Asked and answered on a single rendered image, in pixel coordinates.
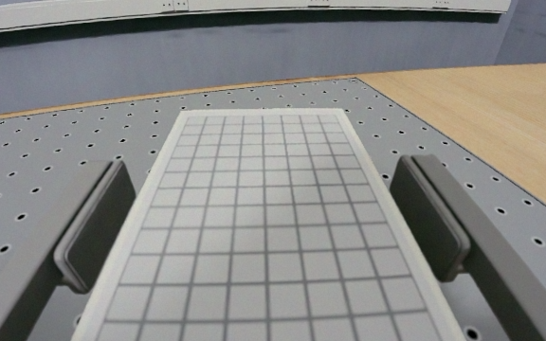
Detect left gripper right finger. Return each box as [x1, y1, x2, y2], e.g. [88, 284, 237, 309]
[390, 154, 546, 341]

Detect grey perforated breadboard plate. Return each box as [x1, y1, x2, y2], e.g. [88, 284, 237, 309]
[0, 77, 546, 341]

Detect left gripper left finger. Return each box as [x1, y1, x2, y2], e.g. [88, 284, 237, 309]
[0, 160, 137, 341]

